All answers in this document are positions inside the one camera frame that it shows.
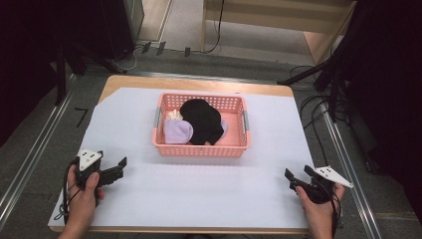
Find metal floor rail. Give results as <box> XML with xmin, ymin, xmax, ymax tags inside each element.
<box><xmin>320</xmin><ymin>102</ymin><xmax>383</xmax><ymax>239</ymax></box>
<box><xmin>0</xmin><ymin>73</ymin><xmax>78</xmax><ymax>230</ymax></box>

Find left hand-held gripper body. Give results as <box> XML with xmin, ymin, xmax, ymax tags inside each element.
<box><xmin>75</xmin><ymin>148</ymin><xmax>105</xmax><ymax>191</ymax></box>

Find dark cabinet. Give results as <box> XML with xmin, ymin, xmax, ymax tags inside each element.
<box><xmin>98</xmin><ymin>0</ymin><xmax>145</xmax><ymax>62</ymax></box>

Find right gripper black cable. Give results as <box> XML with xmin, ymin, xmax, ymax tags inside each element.
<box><xmin>315</xmin><ymin>178</ymin><xmax>343</xmax><ymax>239</ymax></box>

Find lavender sock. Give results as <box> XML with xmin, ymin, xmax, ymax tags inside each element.
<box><xmin>163</xmin><ymin>119</ymin><xmax>194</xmax><ymax>145</ymax></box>

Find white foam sheet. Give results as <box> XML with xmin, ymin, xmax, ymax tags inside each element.
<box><xmin>48</xmin><ymin>87</ymin><xmax>316</xmax><ymax>230</ymax></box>

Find light wooden shelf unit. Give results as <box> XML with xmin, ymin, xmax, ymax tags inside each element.
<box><xmin>200</xmin><ymin>0</ymin><xmax>358</xmax><ymax>66</ymax></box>

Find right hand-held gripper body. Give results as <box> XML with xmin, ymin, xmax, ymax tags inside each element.
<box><xmin>298</xmin><ymin>165</ymin><xmax>354</xmax><ymax>205</ymax></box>

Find white sock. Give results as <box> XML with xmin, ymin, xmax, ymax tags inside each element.
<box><xmin>165</xmin><ymin>109</ymin><xmax>184</xmax><ymax>121</ymax></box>

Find black sock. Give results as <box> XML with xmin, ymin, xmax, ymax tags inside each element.
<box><xmin>179</xmin><ymin>98</ymin><xmax>225</xmax><ymax>146</ymax></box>

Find black hanging cable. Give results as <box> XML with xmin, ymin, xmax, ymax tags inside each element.
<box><xmin>202</xmin><ymin>0</ymin><xmax>227</xmax><ymax>55</ymax></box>

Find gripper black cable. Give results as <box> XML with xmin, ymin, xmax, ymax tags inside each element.
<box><xmin>53</xmin><ymin>158</ymin><xmax>81</xmax><ymax>224</ymax></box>
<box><xmin>315</xmin><ymin>178</ymin><xmax>343</xmax><ymax>239</ymax></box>

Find black floor cables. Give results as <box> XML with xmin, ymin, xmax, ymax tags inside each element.
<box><xmin>289</xmin><ymin>64</ymin><xmax>334</xmax><ymax>159</ymax></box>

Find pink plastic basket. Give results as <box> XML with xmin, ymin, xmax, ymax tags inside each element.
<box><xmin>151</xmin><ymin>92</ymin><xmax>252</xmax><ymax>158</ymax></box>

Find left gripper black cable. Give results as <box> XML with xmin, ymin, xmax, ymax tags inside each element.
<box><xmin>53</xmin><ymin>158</ymin><xmax>81</xmax><ymax>224</ymax></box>

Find white floor cable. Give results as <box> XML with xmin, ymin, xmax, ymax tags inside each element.
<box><xmin>110</xmin><ymin>45</ymin><xmax>141</xmax><ymax>73</ymax></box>

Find person's right hand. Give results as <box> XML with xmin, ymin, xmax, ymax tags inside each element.
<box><xmin>295</xmin><ymin>182</ymin><xmax>346</xmax><ymax>230</ymax></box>

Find person's left hand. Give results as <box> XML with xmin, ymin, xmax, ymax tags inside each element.
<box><xmin>65</xmin><ymin>164</ymin><xmax>106</xmax><ymax>228</ymax></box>

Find black metal stand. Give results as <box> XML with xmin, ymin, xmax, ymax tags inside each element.
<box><xmin>276</xmin><ymin>19</ymin><xmax>356</xmax><ymax>123</ymax></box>
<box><xmin>53</xmin><ymin>39</ymin><xmax>128</xmax><ymax>107</ymax></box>

